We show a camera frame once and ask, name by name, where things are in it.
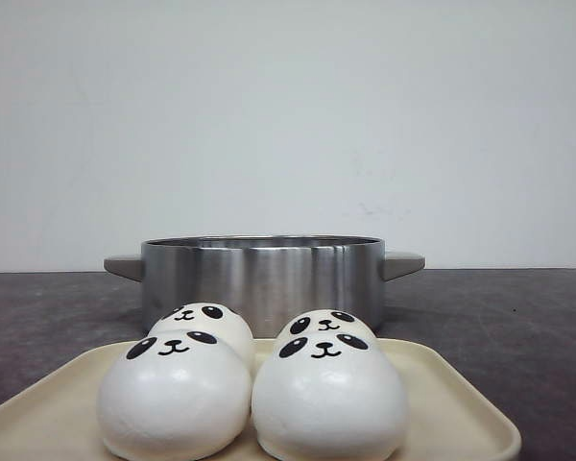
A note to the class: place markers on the panda bun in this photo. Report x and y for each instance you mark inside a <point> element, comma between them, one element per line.
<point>174,395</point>
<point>329,396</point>
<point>327,321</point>
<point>213,318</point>

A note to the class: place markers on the stainless steel steamer pot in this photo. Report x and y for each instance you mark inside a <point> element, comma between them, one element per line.
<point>268,280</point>

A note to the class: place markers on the cream rectangular plastic tray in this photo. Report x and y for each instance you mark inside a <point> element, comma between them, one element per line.
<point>449,419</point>

